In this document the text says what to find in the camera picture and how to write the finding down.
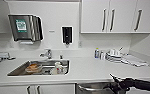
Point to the chrome faucet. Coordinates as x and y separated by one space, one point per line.
47 53

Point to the white drawer unit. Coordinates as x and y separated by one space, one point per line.
137 92

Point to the white sink base cabinet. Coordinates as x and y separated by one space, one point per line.
31 89

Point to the black soap dispenser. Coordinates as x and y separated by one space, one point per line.
66 35

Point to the small white bottle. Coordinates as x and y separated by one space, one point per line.
102 55

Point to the steel kitchen sink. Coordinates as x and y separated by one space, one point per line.
17 70

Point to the white wall outlet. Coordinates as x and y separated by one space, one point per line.
80 44

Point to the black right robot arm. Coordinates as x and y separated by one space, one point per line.
144 85

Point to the orange bowl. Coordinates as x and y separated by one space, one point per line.
33 68

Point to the stack of white plates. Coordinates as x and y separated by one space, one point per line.
113 56

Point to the steel paper towel dispenser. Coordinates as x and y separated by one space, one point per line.
24 27

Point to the stainless steel dishwasher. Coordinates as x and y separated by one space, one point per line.
91 89

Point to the white cup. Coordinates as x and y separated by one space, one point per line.
57 67

